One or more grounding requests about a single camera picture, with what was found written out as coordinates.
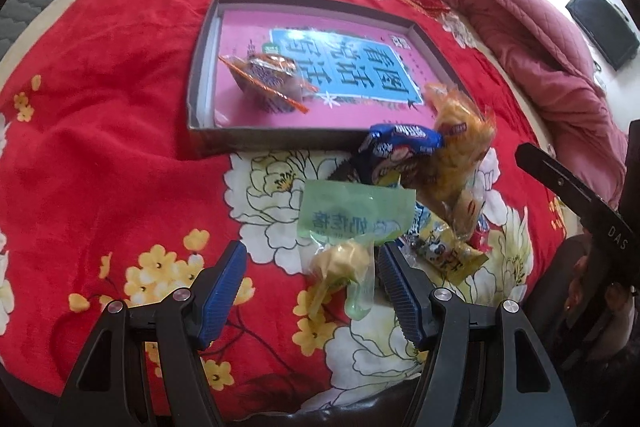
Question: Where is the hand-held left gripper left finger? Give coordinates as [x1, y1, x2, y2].
[65, 239, 248, 427]

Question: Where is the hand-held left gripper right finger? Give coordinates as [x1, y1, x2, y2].
[376, 242, 576, 427]

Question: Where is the yellow cow-print snack packet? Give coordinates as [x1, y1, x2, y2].
[397, 202, 490, 283]

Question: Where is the green candy packet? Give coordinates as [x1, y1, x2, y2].
[297, 179, 418, 320]

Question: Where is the red snack packet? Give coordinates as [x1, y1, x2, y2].
[475, 219, 493, 253]

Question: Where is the orange snack packet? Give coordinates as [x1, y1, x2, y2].
[450, 189, 488, 240]

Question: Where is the brown chocolate bar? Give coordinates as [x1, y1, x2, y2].
[327, 157, 363, 182]

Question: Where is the shallow cardboard box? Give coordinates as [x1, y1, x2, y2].
[186, 0, 473, 158]

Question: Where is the blue cookie packet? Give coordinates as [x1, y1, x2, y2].
[352, 123, 445, 188]

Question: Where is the clear yellow cake packet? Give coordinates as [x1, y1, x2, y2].
[410, 82, 496, 218]

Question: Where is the orange-trimmed clear snack packet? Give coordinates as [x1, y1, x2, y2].
[219, 49, 326, 114]

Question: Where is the person's right hand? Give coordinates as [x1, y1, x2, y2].
[562, 254, 640, 353]

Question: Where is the red floral blanket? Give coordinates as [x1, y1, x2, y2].
[0, 0, 596, 413]

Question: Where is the black television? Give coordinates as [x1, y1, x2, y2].
[565, 0, 640, 72]

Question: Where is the pink quilt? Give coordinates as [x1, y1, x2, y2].
[399, 0, 630, 212]

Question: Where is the pink book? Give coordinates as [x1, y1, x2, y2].
[207, 9, 436, 128]

